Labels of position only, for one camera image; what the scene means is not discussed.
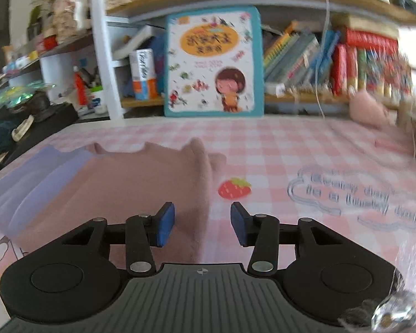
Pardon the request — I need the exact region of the white and wooden bookshelf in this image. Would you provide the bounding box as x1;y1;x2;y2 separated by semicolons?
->
0;0;416;118

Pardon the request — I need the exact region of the white and orange carton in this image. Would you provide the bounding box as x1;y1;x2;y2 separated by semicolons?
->
129;49;159;101

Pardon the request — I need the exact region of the pink plush toy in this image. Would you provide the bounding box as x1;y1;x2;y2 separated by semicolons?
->
348;90;390;129

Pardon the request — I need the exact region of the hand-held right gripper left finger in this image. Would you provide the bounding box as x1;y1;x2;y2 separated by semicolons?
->
60;202;176;276

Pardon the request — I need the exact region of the white tub with green rim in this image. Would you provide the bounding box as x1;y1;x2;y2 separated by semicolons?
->
90;88;110;115

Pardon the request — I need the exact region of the teal children's picture book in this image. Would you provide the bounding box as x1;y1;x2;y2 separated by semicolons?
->
164;5;265;118

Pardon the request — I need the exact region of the row of colourful books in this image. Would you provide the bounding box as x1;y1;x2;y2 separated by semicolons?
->
263;21;413;98

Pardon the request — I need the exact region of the white charging cable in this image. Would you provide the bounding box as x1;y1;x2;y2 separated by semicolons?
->
315;0;331;118

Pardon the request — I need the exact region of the purple and mauve sweater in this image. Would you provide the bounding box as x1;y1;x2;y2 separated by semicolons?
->
0;138;227;274

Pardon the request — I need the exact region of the red tassel ornament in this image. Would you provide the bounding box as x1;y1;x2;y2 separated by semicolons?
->
73;66;89;110

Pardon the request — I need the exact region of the shiny clear object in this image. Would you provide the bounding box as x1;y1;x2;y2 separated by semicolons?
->
340;289;416;332

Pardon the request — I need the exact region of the shiny green wrapping foil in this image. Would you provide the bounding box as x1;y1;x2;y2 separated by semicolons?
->
0;81;52;115

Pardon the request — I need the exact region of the pink checked tablecloth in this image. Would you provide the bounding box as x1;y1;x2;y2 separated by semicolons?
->
0;114;416;333

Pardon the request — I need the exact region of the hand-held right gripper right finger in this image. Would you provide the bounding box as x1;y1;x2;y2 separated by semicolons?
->
230;202;340;276

